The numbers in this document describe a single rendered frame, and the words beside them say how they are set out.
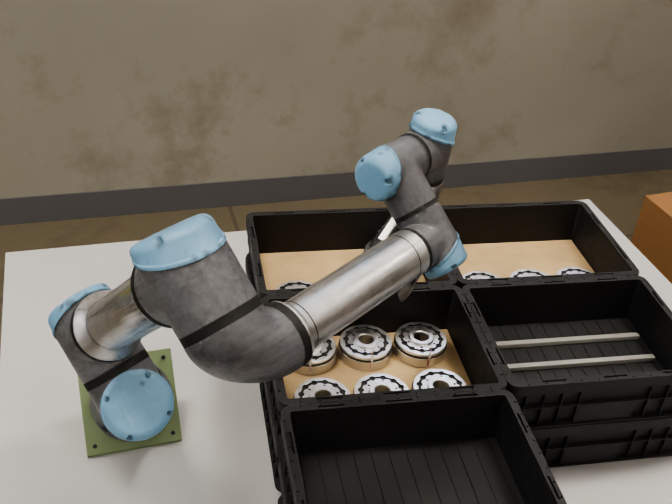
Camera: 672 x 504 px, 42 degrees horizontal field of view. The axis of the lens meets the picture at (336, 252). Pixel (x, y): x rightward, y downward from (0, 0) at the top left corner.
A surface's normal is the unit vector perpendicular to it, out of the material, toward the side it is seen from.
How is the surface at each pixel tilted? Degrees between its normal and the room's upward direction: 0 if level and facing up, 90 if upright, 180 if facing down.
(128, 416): 57
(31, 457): 0
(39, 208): 90
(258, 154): 90
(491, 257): 0
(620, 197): 0
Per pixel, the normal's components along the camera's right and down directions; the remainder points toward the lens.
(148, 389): 0.34, 0.00
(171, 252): -0.06, 0.03
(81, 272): 0.07, -0.83
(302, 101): 0.27, 0.56
